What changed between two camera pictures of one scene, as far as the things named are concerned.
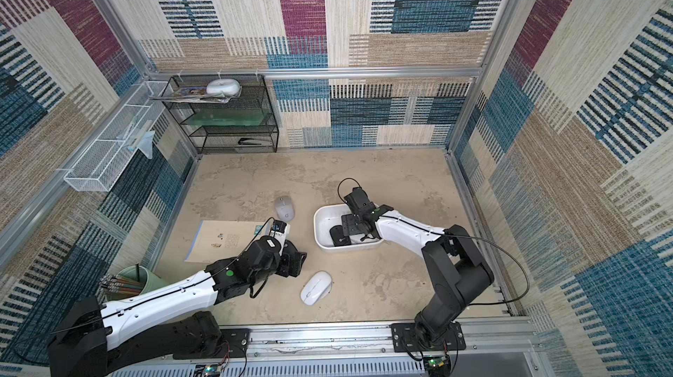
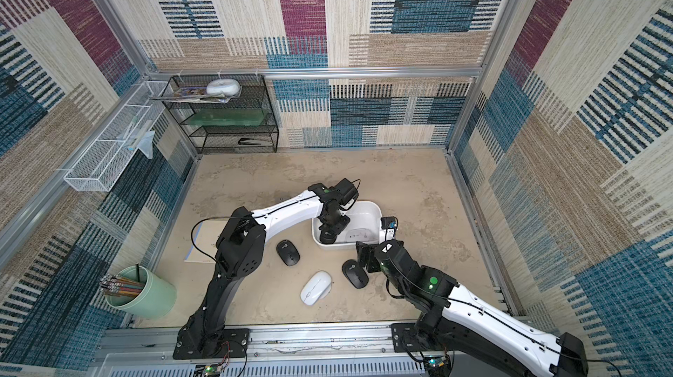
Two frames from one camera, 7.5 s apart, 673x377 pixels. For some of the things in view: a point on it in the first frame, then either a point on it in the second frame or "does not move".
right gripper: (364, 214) to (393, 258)
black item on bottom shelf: (253, 141) does not move
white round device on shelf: (223, 88) does not move
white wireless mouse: (317, 288) does not move
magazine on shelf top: (194, 95) does not move
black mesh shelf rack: (224, 113) does not move
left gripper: (286, 269) to (339, 229)
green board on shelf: (228, 117) does not move
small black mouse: (337, 236) to (355, 273)
